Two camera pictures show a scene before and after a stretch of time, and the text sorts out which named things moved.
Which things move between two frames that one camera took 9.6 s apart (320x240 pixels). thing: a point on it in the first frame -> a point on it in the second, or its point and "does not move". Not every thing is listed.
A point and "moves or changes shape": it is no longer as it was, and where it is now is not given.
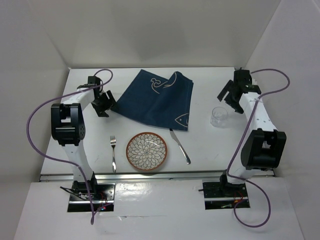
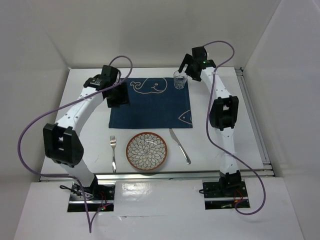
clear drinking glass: x=219 y=117 moves or changes shape
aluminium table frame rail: x=174 y=176 does not move
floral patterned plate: x=146 y=151 does not move
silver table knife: x=187 y=159 does not move
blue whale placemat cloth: x=147 y=98 moves or changes shape
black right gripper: x=235 y=105 -> x=187 y=59
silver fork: x=113 y=143 does not move
